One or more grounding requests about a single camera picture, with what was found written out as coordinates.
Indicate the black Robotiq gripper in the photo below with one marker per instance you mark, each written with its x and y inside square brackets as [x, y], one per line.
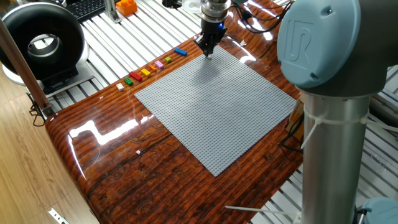
[213, 31]

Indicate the thin white Lego brick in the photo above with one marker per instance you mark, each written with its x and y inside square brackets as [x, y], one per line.
[209, 57]

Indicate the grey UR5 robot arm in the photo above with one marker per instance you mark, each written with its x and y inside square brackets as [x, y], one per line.
[332, 155]

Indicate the long blue Lego brick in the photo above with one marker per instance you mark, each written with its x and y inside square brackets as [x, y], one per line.
[180, 52]

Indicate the small lime Lego brick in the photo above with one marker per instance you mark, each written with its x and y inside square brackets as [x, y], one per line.
[168, 59]

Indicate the pink Lego brick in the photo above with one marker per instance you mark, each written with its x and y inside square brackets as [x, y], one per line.
[159, 64]

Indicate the thin orange Lego brick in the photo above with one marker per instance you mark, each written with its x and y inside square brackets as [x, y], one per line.
[152, 68]

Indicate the grey Lego baseplate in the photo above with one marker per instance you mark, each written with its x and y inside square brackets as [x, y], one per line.
[214, 109]

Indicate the yellow Lego brick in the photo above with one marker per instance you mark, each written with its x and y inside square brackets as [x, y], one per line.
[145, 72]

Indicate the long red Lego brick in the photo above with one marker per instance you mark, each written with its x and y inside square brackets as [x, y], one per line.
[136, 76]

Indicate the green Lego brick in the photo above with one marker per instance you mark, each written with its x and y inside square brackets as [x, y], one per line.
[128, 81]

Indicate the square white Lego brick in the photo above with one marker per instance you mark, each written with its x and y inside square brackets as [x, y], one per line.
[120, 87]

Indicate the crumpled white paper scrap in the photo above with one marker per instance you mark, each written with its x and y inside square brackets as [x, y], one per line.
[242, 43]

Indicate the white tape roll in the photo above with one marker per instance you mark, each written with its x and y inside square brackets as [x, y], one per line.
[191, 6]

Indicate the black round object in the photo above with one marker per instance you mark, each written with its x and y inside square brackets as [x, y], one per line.
[171, 3]

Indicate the large orange toy brick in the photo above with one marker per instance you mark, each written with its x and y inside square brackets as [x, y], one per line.
[126, 8]

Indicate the black keyboard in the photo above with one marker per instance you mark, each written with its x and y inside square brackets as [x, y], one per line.
[90, 7]

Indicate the long white zip tie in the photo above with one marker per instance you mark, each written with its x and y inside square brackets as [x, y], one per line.
[248, 209]

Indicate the brown wooden beam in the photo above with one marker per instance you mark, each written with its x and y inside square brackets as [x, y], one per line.
[21, 65]

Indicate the short aluminium post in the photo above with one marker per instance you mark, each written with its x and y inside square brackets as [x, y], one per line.
[111, 11]

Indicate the silver metal bracket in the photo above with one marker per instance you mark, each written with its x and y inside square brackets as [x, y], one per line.
[57, 216]

